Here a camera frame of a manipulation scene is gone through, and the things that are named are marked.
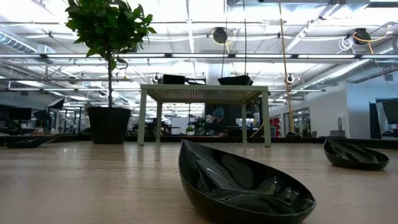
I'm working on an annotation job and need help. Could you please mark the red background object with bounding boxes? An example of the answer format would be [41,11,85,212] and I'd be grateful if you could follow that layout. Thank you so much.
[269,117,282,138]

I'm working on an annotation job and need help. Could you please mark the black aluminium table frame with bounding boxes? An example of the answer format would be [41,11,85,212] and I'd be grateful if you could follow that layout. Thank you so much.
[0,133,398,150]

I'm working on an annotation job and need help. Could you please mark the black ceiling cable reel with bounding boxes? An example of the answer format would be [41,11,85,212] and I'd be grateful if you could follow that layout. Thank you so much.
[353,27,372,45]
[212,26,229,45]

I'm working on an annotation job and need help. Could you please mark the green perforated metal shelf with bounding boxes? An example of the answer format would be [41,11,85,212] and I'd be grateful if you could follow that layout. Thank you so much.
[137,83,272,147]

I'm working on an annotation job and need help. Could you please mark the black hanging cable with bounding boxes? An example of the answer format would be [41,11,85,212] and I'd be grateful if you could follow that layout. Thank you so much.
[242,0,249,77]

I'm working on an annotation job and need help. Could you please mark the black wavy square plate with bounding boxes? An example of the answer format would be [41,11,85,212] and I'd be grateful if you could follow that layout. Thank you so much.
[217,74,254,86]

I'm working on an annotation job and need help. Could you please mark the green plant in black pot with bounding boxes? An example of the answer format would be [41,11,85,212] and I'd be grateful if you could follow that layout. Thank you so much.
[64,0,158,145]

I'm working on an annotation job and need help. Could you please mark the yellow hanging cable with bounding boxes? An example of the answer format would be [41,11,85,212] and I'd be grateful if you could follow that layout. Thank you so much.
[278,0,295,133]

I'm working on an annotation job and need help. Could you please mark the person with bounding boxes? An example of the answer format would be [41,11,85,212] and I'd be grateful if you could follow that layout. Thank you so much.
[205,107,229,137]

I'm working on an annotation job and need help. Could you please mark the silver ventilation duct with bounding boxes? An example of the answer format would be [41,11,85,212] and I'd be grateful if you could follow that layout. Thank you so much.
[303,57,398,91]

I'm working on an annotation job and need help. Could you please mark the small black square plate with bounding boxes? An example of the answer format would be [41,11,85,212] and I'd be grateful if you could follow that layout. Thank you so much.
[162,73,187,85]

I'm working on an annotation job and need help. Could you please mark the dark monitor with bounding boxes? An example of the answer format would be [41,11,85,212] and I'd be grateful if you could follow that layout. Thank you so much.
[369,98,398,140]
[8,107,32,121]

